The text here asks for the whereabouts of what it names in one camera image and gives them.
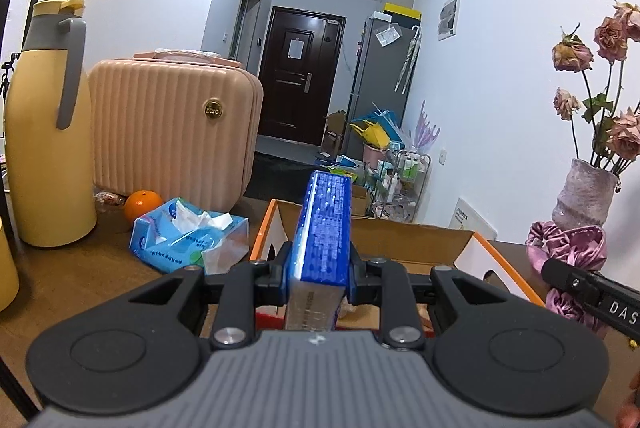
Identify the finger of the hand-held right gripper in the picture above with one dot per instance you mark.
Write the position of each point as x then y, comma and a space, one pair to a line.
570, 275

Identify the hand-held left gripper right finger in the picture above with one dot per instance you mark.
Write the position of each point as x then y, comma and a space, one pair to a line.
361, 277

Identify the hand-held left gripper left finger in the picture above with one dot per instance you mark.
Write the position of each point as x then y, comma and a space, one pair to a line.
277, 275

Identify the purple satin bow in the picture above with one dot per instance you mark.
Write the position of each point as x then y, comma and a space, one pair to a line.
570, 240

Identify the printed cardboard box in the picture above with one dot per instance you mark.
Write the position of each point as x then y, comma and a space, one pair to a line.
410, 243

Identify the small blue packet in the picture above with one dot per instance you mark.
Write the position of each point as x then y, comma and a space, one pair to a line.
320, 233

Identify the blue soft tissue pack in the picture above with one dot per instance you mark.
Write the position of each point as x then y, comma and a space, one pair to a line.
160, 244

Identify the person's right hand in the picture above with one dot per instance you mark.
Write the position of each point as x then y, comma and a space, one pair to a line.
630, 413

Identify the pink textured vase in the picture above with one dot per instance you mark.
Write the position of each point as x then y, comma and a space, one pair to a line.
582, 194

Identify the metal trolley rack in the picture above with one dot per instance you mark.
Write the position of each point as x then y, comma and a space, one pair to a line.
405, 185

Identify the green packet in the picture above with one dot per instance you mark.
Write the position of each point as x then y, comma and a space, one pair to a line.
342, 172

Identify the pink bucket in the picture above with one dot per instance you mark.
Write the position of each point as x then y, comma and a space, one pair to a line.
371, 155

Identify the yellow bag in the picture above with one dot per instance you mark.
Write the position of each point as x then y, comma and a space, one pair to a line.
372, 134

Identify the small brown carton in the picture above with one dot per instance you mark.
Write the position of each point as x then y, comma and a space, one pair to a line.
334, 133

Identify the orange fruit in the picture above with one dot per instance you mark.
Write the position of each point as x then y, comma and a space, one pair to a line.
142, 206

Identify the blue plastic bags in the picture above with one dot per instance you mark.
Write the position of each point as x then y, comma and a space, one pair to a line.
387, 120

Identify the dark brown door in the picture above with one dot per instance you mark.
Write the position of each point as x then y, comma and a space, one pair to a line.
285, 108

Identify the pink ribbed suitcase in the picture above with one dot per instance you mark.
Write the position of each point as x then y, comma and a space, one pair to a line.
165, 133

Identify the small plastic wrapper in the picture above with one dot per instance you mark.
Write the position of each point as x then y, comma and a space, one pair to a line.
110, 199

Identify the grey refrigerator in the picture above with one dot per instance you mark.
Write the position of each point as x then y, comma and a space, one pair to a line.
375, 83

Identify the white folded umbrella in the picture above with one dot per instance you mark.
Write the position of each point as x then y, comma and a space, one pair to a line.
415, 58
404, 60

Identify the white paper notice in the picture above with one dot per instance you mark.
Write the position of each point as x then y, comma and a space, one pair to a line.
295, 48

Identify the bunch of dried roses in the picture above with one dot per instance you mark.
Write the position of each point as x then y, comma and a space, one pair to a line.
612, 39

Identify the clear plastic bag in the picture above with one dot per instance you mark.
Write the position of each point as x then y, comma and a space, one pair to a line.
388, 36

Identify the grey interior door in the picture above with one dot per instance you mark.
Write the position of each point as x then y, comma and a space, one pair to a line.
247, 28

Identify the yellow thermos jug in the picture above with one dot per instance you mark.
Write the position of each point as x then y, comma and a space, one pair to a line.
45, 158

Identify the yellow box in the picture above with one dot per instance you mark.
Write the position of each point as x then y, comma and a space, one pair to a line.
401, 11

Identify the dark screen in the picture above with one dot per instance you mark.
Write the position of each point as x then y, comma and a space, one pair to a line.
5, 23

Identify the white wall outlet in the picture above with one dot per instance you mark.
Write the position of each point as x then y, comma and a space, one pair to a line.
442, 157

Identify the purple wall sticker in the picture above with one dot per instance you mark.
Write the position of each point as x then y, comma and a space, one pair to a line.
427, 130

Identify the framed wall picture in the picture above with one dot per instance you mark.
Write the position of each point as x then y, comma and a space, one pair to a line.
449, 16

